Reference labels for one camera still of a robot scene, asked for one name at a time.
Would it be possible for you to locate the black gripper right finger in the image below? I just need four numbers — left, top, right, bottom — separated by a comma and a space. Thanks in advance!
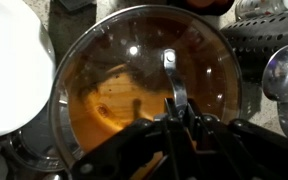
188, 98, 202, 117

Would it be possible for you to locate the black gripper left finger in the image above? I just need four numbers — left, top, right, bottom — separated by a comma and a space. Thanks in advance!
164, 98, 177, 118

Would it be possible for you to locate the glass pot lid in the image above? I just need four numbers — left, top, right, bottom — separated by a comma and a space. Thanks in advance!
48, 5, 241, 167

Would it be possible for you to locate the perforated steel utensil holder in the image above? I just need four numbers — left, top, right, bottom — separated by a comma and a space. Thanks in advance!
221, 15, 288, 83

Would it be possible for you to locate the white plate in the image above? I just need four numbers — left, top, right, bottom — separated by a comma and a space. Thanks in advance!
0, 0, 55, 136

